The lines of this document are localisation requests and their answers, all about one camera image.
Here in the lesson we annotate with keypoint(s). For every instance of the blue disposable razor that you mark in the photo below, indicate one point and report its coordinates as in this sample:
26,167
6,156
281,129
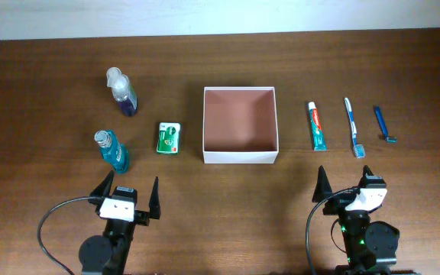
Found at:
383,127

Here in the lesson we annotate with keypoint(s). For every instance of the white open cardboard box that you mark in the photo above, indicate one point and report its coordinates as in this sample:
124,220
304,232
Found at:
240,125

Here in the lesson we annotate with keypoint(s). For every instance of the blue white toothbrush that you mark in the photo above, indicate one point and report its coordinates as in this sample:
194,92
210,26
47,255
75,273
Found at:
358,149

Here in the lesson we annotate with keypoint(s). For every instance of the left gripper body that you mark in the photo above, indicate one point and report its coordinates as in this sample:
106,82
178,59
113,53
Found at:
141,218

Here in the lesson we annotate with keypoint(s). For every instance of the toothpaste tube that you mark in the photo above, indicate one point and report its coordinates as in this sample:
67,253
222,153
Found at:
318,137

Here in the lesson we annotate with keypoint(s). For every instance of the teal mouthwash bottle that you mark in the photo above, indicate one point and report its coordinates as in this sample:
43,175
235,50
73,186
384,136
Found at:
112,151

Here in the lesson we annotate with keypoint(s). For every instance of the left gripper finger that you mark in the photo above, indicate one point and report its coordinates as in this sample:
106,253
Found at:
154,201
102,190

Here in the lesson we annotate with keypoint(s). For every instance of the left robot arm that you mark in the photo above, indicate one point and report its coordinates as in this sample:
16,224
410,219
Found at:
107,253

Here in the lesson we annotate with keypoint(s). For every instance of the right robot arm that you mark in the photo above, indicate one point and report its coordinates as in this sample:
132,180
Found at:
370,247

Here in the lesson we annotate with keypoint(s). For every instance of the clear purple spray bottle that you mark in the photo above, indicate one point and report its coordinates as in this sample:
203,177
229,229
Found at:
122,91

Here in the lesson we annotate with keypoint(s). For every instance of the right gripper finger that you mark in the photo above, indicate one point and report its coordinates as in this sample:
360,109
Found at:
323,188
367,173

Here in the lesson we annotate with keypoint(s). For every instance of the green white soap bar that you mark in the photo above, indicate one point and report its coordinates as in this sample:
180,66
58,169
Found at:
168,138

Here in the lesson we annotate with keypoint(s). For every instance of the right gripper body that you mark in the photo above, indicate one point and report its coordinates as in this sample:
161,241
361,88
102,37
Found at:
338,203

